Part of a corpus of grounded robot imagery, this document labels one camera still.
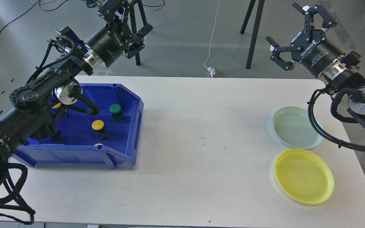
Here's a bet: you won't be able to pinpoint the black tripod legs left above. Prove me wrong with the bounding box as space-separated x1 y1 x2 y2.
129 0 150 66

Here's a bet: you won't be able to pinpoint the blue plastic bin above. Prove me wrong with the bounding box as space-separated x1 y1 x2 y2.
12 84 144 169

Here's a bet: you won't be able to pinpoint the black tripod legs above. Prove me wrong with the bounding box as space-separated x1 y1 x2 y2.
129 0 150 66
240 0 265 69

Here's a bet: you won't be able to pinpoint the black floor cables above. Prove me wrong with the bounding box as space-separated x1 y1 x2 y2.
0 0 165 54

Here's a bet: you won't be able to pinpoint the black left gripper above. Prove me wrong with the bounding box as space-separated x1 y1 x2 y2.
85 0 153 68

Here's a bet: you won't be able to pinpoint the yellow push button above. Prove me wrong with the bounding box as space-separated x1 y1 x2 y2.
51 103 69 119
91 120 109 140

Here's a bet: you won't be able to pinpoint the white cable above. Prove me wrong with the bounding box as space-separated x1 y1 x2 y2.
203 0 220 68

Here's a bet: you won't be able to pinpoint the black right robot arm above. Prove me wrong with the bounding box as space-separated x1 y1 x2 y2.
266 3 365 152

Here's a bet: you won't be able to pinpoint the green push button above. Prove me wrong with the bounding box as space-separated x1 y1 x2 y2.
49 128 66 144
109 104 125 123

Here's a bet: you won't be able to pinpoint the black tripod legs right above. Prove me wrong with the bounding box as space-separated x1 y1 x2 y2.
240 0 265 69

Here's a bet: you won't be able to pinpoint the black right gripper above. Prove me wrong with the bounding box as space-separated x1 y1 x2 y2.
266 3 345 79

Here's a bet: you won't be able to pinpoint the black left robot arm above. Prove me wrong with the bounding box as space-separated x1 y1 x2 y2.
0 0 153 225

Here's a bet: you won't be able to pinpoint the white power plug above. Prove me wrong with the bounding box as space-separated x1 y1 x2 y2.
207 67 224 78

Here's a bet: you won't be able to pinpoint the yellow plate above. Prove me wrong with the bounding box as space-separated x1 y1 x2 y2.
274 149 335 205

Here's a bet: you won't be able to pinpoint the light green plate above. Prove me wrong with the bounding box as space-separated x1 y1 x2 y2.
269 106 323 149

